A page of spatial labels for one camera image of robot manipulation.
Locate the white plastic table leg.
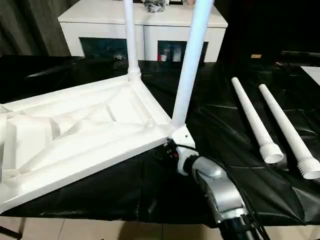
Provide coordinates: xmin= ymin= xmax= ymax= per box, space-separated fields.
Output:
xmin=123 ymin=0 xmax=143 ymax=85
xmin=231 ymin=76 xmax=285 ymax=165
xmin=171 ymin=0 xmax=216 ymax=131
xmin=258 ymin=84 xmax=320 ymax=180

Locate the white plastic table top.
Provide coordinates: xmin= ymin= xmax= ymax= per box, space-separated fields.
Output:
xmin=0 ymin=74 xmax=187 ymax=215

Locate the black mat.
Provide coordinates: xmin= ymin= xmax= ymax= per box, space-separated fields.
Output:
xmin=0 ymin=54 xmax=320 ymax=228

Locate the white cabinet with glass doors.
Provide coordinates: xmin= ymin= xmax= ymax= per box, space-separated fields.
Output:
xmin=57 ymin=0 xmax=229 ymax=63

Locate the white flat board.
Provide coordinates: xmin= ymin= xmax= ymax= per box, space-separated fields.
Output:
xmin=299 ymin=65 xmax=320 ymax=87

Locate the grey curtain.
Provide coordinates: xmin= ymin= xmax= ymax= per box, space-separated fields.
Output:
xmin=0 ymin=0 xmax=72 ymax=57

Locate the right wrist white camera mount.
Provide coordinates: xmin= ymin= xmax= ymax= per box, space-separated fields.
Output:
xmin=171 ymin=125 xmax=201 ymax=176

